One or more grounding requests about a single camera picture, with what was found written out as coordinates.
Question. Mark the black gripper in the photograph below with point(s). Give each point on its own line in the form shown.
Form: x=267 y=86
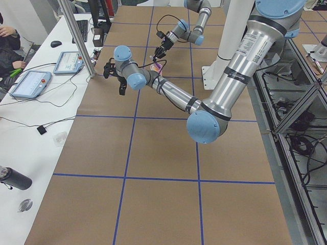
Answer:
x=121 y=82
x=166 y=44

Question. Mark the purple highlighter pen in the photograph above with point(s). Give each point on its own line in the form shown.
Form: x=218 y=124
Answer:
x=158 y=66

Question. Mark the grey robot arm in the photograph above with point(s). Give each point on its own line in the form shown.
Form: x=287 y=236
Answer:
x=250 y=30
x=182 y=29

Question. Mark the pink mesh pen holder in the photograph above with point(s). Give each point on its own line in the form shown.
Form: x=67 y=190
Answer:
x=153 y=68

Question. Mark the black cardboard box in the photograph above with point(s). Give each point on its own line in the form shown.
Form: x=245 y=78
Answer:
x=98 y=37

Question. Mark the far teach pendant tablet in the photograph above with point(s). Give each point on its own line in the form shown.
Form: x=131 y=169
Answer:
x=68 y=63

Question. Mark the teach pendant tablet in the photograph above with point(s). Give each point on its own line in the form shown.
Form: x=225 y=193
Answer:
x=68 y=63
x=31 y=85

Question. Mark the black keyboard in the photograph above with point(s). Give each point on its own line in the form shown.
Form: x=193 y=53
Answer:
x=83 y=28

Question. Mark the black computer mouse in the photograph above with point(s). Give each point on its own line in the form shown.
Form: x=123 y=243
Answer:
x=55 y=43

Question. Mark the small black puck device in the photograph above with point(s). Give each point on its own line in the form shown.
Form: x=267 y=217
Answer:
x=41 y=129

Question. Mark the near teach pendant tablet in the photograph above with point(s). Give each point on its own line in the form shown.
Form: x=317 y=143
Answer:
x=31 y=85

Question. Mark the seated person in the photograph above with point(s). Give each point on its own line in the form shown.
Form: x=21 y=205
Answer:
x=10 y=59

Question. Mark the black water bottle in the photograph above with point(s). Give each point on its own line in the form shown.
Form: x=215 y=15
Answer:
x=13 y=179

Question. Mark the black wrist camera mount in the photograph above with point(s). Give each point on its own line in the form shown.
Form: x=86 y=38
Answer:
x=109 y=69

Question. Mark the aluminium frame post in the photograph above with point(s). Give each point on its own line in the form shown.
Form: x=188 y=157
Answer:
x=75 y=32

